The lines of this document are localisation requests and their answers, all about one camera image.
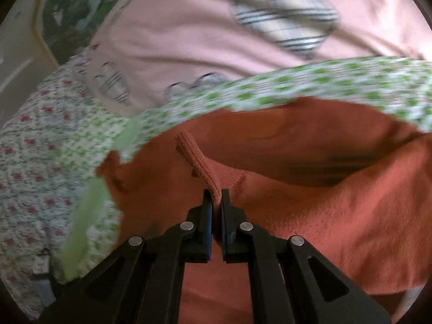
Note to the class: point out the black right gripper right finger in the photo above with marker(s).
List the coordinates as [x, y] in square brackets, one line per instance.
[290, 280]

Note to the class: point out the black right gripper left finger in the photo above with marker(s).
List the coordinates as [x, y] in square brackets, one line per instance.
[141, 281]

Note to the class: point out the rust orange small garment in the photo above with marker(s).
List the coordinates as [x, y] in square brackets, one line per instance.
[354, 182]

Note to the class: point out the green white checkered blanket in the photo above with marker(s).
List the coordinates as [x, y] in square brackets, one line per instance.
[400, 87]

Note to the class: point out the white red floral bedsheet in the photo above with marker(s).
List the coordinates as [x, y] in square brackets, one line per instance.
[49, 150]

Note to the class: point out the pink heart pattern quilt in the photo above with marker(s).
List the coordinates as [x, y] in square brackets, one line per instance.
[148, 51]

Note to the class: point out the white gold trimmed headboard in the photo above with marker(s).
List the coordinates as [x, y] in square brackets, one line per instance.
[25, 60]

